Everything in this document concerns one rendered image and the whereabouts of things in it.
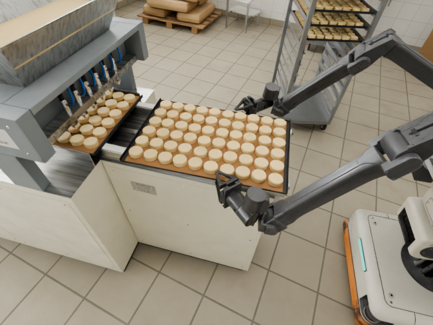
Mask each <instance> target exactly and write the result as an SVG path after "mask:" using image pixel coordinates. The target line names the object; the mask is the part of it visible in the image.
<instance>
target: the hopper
mask: <svg viewBox="0 0 433 325"><path fill-rule="evenodd" d="M117 1H118V0H0V83H2V84H9V85H12V86H19V87H23V88H25V87H26V86H28V85H29V84H30V83H32V82H34V81H35V80H36V79H38V78H39V77H40V76H42V75H44V74H45V73H46V72H48V71H49V70H51V69H52V68H54V67H55V66H57V65H58V64H59V63H61V62H63V61H64V60H65V59H67V58H68V57H69V56H71V55H72V54H74V53H75V52H77V51H78V50H80V49H81V48H82V47H84V46H86V45H87V44H88V43H90V42H91V41H93V40H94V39H95V38H97V37H98V36H100V35H101V34H103V33H104V32H105V31H107V30H109V29H110V25H111V21H112V19H113V15H114V11H115V7H116V5H117Z"/></svg>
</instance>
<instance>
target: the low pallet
mask: <svg viewBox="0 0 433 325"><path fill-rule="evenodd" d="M221 14H222V12H216V11H214V12H213V13H212V14H211V15H209V16H208V17H207V18H206V19H205V20H203V21H202V22H201V23H199V24H196V23H189V22H185V21H179V20H178V19H177V11H175V12H173V13H172V14H169V15H168V16H166V17H158V16H154V15H148V14H145V13H144V12H142V13H139V14H137V16H138V17H142V20H143V23H144V24H150V23H151V22H153V21H154V20H158V21H164V22H166V26H167V28H169V29H173V28H174V27H176V26H177V25H183V26H189V27H191V33H192V34H198V33H199V32H201V31H202V30H203V29H204V28H205V27H207V26H208V25H209V24H211V23H212V22H213V21H214V20H215V19H216V18H217V17H218V16H220V15H221Z"/></svg>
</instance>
